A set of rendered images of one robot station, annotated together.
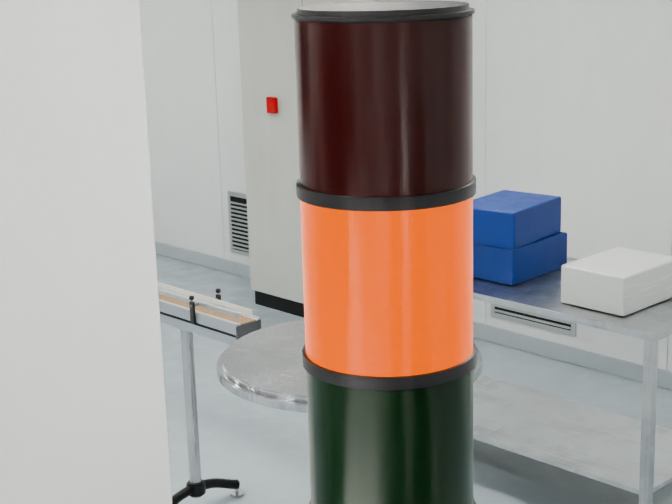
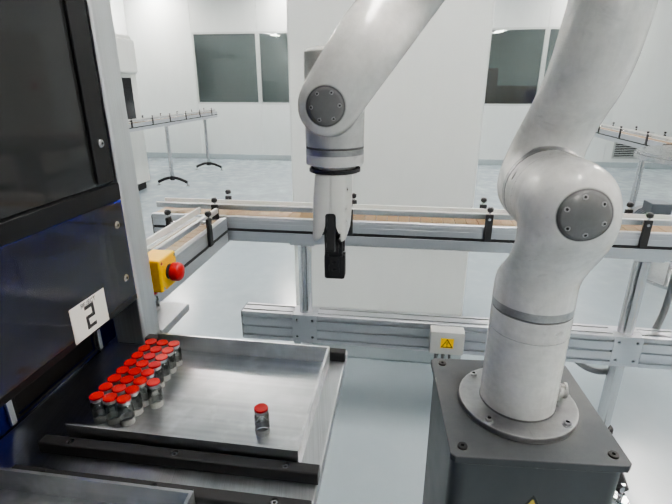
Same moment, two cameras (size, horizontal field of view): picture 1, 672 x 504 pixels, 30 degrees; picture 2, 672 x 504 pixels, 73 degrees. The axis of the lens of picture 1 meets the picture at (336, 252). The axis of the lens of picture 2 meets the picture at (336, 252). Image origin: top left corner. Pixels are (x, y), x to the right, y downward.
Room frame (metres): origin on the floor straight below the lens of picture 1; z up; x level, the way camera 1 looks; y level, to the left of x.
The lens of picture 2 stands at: (0.25, -0.92, 1.37)
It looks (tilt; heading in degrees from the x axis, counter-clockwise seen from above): 20 degrees down; 52
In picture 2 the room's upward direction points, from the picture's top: straight up
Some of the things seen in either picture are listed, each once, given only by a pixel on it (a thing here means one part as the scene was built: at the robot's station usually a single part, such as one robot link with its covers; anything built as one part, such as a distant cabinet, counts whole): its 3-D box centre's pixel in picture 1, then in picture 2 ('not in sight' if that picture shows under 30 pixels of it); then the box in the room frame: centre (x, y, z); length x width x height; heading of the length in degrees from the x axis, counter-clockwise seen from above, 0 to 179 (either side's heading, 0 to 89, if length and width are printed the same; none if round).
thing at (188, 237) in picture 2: not in sight; (162, 253); (0.61, 0.34, 0.92); 0.69 x 0.16 x 0.16; 44
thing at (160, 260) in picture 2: not in sight; (154, 270); (0.51, 0.04, 1.00); 0.08 x 0.07 x 0.07; 134
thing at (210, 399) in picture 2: not in sight; (215, 389); (0.48, -0.30, 0.90); 0.34 x 0.26 x 0.04; 133
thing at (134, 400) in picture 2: not in sight; (153, 379); (0.41, -0.22, 0.90); 0.18 x 0.02 x 0.05; 43
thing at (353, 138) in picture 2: not in sight; (334, 97); (0.66, -0.39, 1.35); 0.09 x 0.08 x 0.13; 46
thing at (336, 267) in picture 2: not in sight; (333, 260); (0.65, -0.40, 1.12); 0.03 x 0.03 x 0.07; 45
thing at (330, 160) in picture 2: not in sight; (335, 156); (0.67, -0.39, 1.27); 0.09 x 0.08 x 0.03; 45
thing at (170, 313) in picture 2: not in sight; (148, 317); (0.49, 0.08, 0.87); 0.14 x 0.13 x 0.02; 134
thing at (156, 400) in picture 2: not in sight; (155, 393); (0.40, -0.26, 0.90); 0.02 x 0.02 x 0.05
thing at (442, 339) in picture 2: not in sight; (446, 340); (1.46, -0.03, 0.50); 0.12 x 0.05 x 0.09; 134
